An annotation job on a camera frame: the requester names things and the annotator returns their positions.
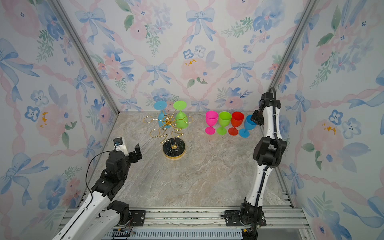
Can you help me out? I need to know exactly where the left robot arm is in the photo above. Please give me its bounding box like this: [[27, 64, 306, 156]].
[[53, 139, 145, 240]]

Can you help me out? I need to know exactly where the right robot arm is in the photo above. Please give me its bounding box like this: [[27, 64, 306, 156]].
[[239, 87, 287, 226]]

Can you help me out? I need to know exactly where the red wine glass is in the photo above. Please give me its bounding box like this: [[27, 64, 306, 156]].
[[228, 112, 245, 136]]

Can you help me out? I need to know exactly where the green wine glass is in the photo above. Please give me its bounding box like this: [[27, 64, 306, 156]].
[[217, 112, 232, 136], [173, 101, 188, 129]]

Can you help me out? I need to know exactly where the gold wire glass rack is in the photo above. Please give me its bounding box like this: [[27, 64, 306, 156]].
[[143, 113, 194, 161]]

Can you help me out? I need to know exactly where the pink wine glass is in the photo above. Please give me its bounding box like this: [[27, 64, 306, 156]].
[[205, 111, 219, 135]]

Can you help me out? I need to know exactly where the blue wine glass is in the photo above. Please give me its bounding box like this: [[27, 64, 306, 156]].
[[239, 115, 257, 138], [154, 101, 167, 128]]

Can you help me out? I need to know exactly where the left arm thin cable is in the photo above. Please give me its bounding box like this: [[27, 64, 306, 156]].
[[59, 149, 118, 240]]

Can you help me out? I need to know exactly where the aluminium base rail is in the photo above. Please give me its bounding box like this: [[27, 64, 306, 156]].
[[56, 206, 315, 240]]

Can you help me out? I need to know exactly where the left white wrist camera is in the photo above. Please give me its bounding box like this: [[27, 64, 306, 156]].
[[113, 137, 129, 156]]

